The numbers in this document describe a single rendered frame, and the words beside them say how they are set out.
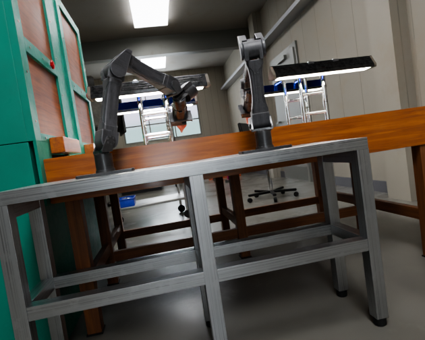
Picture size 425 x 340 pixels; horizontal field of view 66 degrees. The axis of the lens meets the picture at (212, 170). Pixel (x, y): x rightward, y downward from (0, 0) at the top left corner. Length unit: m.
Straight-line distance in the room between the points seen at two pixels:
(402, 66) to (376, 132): 1.73
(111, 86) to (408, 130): 1.38
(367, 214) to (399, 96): 2.21
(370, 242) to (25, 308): 1.12
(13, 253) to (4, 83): 0.69
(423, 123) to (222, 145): 1.01
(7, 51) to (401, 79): 2.94
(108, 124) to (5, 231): 0.46
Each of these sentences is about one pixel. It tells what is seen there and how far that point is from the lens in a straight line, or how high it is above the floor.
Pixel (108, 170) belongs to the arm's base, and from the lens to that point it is 1.21.
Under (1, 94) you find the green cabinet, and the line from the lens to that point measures 1.53.
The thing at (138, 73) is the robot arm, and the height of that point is 1.04.
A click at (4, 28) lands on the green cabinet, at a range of 1.58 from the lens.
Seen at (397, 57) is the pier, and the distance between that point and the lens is 3.42.
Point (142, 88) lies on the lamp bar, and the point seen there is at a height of 1.07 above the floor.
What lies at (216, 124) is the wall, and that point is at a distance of 10.11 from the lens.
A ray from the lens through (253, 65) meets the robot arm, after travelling 1.26.
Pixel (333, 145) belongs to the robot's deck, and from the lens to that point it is 1.18.
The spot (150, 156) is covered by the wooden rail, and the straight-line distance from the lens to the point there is 1.42.
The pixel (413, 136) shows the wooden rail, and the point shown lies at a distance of 1.88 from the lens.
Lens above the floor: 0.70
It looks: 3 degrees down
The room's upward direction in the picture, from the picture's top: 8 degrees counter-clockwise
